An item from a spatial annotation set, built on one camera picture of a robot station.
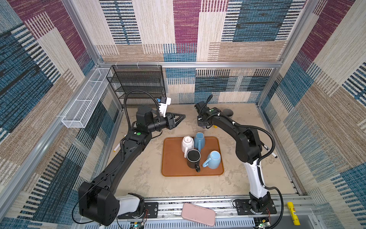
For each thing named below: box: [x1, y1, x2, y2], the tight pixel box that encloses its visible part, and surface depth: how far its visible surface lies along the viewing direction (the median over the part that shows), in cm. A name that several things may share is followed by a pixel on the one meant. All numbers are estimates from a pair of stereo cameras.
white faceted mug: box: [181, 135, 195, 158], surface depth 89 cm
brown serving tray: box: [161, 132, 224, 177], surface depth 90 cm
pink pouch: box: [181, 202, 216, 227], surface depth 73 cm
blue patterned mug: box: [193, 132, 206, 153], surface depth 91 cm
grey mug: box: [222, 108, 234, 119], surface depth 104 cm
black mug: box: [186, 148, 202, 173], surface depth 83 cm
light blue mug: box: [202, 150, 222, 170], surface depth 84 cm
